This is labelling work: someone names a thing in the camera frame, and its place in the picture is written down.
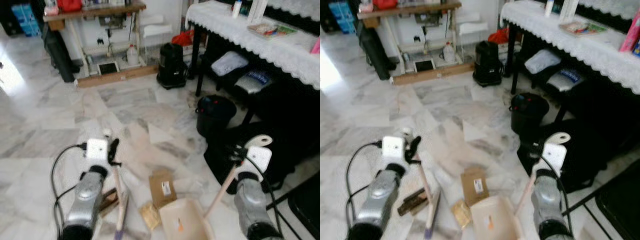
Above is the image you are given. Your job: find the beige long-handled dustpan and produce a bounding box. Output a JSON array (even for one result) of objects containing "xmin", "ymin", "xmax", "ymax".
[
  {"xmin": 158, "ymin": 134, "xmax": 274, "ymax": 240},
  {"xmin": 470, "ymin": 131, "xmax": 572, "ymax": 240}
]

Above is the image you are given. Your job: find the black round waste bin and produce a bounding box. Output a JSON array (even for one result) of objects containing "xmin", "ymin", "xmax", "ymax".
[
  {"xmin": 509, "ymin": 92, "xmax": 550, "ymax": 137},
  {"xmin": 195, "ymin": 94, "xmax": 238, "ymax": 139}
]

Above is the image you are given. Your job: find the large black bag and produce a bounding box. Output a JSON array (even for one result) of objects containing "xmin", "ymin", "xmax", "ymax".
[
  {"xmin": 517, "ymin": 119, "xmax": 627, "ymax": 194},
  {"xmin": 204, "ymin": 121, "xmax": 307, "ymax": 195}
]

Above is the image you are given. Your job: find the dark brown wrapper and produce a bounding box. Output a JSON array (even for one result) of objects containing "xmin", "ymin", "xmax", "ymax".
[
  {"xmin": 398, "ymin": 189, "xmax": 429, "ymax": 217},
  {"xmin": 99, "ymin": 188, "xmax": 120, "ymax": 218}
]

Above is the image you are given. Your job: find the brown cardboard piece with label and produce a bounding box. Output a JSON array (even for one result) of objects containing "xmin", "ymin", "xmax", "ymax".
[
  {"xmin": 148, "ymin": 169, "xmax": 178, "ymax": 209},
  {"xmin": 460, "ymin": 167, "xmax": 490, "ymax": 206}
]

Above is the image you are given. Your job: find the gold foil wrapper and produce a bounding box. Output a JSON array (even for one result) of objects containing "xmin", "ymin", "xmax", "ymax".
[
  {"xmin": 452, "ymin": 199, "xmax": 473, "ymax": 230},
  {"xmin": 138, "ymin": 201, "xmax": 162, "ymax": 231}
]

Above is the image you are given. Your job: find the long wooden plank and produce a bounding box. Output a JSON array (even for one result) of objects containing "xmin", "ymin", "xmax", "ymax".
[
  {"xmin": 392, "ymin": 62, "xmax": 476, "ymax": 86},
  {"xmin": 75, "ymin": 63, "xmax": 160, "ymax": 90}
]

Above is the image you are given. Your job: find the grey cushion with blue label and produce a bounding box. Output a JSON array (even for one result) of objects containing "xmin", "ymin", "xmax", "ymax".
[
  {"xmin": 547, "ymin": 67, "xmax": 585, "ymax": 94},
  {"xmin": 234, "ymin": 69, "xmax": 273, "ymax": 95}
]

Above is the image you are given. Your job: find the white framed tablet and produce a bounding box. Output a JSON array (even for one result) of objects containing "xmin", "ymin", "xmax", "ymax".
[
  {"xmin": 412, "ymin": 58, "xmax": 437, "ymax": 74},
  {"xmin": 96, "ymin": 60, "xmax": 120, "ymax": 76}
]

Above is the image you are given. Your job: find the black chair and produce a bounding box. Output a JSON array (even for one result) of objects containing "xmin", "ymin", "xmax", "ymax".
[
  {"xmin": 266, "ymin": 170, "xmax": 321, "ymax": 240},
  {"xmin": 562, "ymin": 159, "xmax": 640, "ymax": 240}
]

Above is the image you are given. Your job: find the white seat cushion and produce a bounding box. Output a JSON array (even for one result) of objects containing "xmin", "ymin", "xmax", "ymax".
[
  {"xmin": 523, "ymin": 48, "xmax": 562, "ymax": 75},
  {"xmin": 210, "ymin": 50, "xmax": 250, "ymax": 77}
]

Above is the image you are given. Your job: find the clear plastic jug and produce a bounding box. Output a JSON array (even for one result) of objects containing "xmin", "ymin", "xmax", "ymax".
[
  {"xmin": 126, "ymin": 43, "xmax": 140, "ymax": 66},
  {"xmin": 442, "ymin": 41, "xmax": 457, "ymax": 65}
]

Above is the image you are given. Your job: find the tall black bag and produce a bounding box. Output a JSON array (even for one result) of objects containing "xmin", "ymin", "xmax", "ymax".
[
  {"xmin": 355, "ymin": 22, "xmax": 394, "ymax": 81},
  {"xmin": 40, "ymin": 22, "xmax": 81, "ymax": 84}
]

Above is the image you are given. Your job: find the table with white lace cloth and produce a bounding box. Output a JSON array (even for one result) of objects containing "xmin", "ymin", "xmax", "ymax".
[
  {"xmin": 185, "ymin": 0, "xmax": 321, "ymax": 98},
  {"xmin": 500, "ymin": 0, "xmax": 640, "ymax": 97}
]

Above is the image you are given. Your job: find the red plastic bag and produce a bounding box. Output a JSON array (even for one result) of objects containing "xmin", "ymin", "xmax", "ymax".
[
  {"xmin": 488, "ymin": 27, "xmax": 511, "ymax": 45},
  {"xmin": 171, "ymin": 28, "xmax": 195, "ymax": 47}
]

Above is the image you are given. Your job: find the colourful magazine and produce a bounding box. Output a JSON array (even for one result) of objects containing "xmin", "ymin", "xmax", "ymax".
[
  {"xmin": 247, "ymin": 22, "xmax": 299, "ymax": 40},
  {"xmin": 558, "ymin": 20, "xmax": 609, "ymax": 37}
]

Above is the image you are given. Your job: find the wooden side table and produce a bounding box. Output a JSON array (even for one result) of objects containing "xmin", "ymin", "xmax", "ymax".
[
  {"xmin": 42, "ymin": 0, "xmax": 148, "ymax": 77},
  {"xmin": 357, "ymin": 0, "xmax": 464, "ymax": 76}
]

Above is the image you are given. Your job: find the white upright box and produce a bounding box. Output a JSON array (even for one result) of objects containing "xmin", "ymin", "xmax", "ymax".
[
  {"xmin": 247, "ymin": 0, "xmax": 269, "ymax": 26},
  {"xmin": 559, "ymin": 0, "xmax": 584, "ymax": 24}
]

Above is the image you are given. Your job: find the blue bottle pack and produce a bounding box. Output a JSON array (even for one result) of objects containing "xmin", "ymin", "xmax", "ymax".
[
  {"xmin": 328, "ymin": 1, "xmax": 356, "ymax": 35},
  {"xmin": 10, "ymin": 3, "xmax": 42, "ymax": 37}
]

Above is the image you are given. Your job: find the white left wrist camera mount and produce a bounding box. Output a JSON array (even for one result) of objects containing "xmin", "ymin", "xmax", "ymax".
[
  {"xmin": 86, "ymin": 138, "xmax": 110, "ymax": 162},
  {"xmin": 382, "ymin": 135, "xmax": 406, "ymax": 162}
]

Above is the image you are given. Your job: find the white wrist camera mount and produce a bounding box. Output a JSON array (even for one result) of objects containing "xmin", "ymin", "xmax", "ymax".
[
  {"xmin": 86, "ymin": 138, "xmax": 110, "ymax": 162},
  {"xmin": 542, "ymin": 143, "xmax": 568, "ymax": 174},
  {"xmin": 382, "ymin": 135, "xmax": 406, "ymax": 162},
  {"xmin": 247, "ymin": 145, "xmax": 273, "ymax": 174}
]

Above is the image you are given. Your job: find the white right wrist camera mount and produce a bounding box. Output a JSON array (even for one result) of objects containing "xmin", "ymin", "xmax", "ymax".
[
  {"xmin": 542, "ymin": 143, "xmax": 568, "ymax": 174},
  {"xmin": 247, "ymin": 145, "xmax": 273, "ymax": 174}
]

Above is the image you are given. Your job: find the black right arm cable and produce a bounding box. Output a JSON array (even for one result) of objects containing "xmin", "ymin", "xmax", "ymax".
[
  {"xmin": 539, "ymin": 155, "xmax": 575, "ymax": 236},
  {"xmin": 244, "ymin": 156, "xmax": 285, "ymax": 237}
]

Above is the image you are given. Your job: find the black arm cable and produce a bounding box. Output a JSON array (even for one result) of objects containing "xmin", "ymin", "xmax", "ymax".
[
  {"xmin": 539, "ymin": 155, "xmax": 575, "ymax": 236},
  {"xmin": 345, "ymin": 141, "xmax": 385, "ymax": 236},
  {"xmin": 244, "ymin": 156, "xmax": 285, "ymax": 237},
  {"xmin": 50, "ymin": 143, "xmax": 89, "ymax": 237}
]

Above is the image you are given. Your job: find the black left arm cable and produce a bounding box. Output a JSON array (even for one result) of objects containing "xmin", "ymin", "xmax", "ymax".
[
  {"xmin": 50, "ymin": 143, "xmax": 89, "ymax": 237},
  {"xmin": 345, "ymin": 141, "xmax": 385, "ymax": 236}
]

